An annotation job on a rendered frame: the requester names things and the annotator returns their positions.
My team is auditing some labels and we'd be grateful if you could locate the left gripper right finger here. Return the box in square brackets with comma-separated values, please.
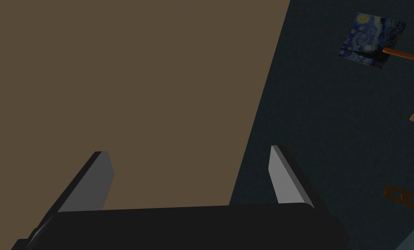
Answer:
[268, 145, 329, 210]

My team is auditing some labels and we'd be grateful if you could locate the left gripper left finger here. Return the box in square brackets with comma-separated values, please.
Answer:
[36, 151, 115, 230]

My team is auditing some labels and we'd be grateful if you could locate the brown wooden chair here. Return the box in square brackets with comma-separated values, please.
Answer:
[383, 158, 414, 213]

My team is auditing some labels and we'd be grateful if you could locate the blue swirly night sky painting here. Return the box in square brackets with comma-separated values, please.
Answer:
[338, 12, 407, 69]

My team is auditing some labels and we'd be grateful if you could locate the orange-brown wooden rod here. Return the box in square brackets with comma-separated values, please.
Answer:
[382, 48, 414, 64]

